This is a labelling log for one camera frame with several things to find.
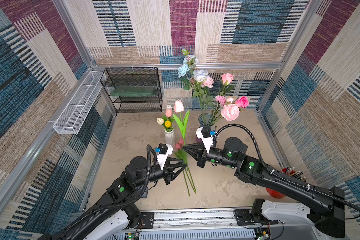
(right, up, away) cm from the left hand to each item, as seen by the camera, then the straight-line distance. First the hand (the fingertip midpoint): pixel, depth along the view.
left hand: (184, 164), depth 61 cm
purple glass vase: (+13, +19, +28) cm, 36 cm away
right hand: (0, +6, 0) cm, 6 cm away
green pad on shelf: (-32, +37, +34) cm, 60 cm away
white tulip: (-12, +18, +15) cm, 26 cm away
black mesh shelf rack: (-33, +48, +41) cm, 71 cm away
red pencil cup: (+52, -7, +13) cm, 54 cm away
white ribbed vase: (-8, +8, +27) cm, 30 cm away
